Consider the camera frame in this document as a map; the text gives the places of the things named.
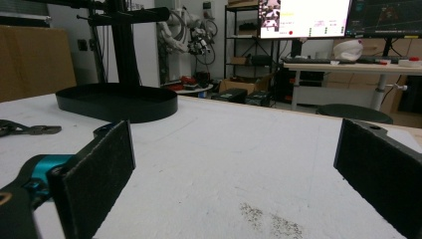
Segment open cardboard box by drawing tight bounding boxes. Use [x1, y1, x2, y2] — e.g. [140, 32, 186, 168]
[218, 74, 275, 96]

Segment round white side table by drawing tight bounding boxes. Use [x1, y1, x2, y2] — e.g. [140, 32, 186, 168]
[161, 83, 214, 97]

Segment brown cardboard sheet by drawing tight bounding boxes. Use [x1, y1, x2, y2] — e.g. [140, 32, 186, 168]
[0, 25, 78, 104]

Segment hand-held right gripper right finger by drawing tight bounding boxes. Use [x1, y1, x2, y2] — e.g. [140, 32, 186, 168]
[332, 119, 422, 239]

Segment black equipment box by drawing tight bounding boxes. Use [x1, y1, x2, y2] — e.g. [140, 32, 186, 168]
[245, 90, 274, 108]
[210, 87, 249, 105]

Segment dark metal pliers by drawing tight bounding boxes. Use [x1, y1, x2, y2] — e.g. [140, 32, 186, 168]
[0, 119, 63, 137]

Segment dark computer monitor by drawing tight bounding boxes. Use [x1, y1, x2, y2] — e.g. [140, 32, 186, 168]
[344, 0, 422, 40]

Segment white box with red button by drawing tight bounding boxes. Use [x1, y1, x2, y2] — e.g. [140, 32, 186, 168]
[397, 56, 422, 69]

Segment black metal stand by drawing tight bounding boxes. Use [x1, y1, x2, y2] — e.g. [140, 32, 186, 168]
[33, 0, 171, 88]

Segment black keyboard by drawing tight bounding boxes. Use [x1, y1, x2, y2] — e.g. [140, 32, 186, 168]
[282, 57, 358, 65]

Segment bright computer monitor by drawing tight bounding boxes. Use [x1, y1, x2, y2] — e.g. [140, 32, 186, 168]
[258, 0, 352, 40]

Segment light wooden desk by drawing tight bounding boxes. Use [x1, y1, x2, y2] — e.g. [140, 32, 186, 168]
[283, 61, 422, 113]

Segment black shelf rack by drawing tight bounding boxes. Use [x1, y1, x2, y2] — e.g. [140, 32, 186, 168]
[223, 4, 284, 81]

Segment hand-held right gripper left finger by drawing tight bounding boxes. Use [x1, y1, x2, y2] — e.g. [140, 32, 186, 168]
[46, 119, 136, 239]

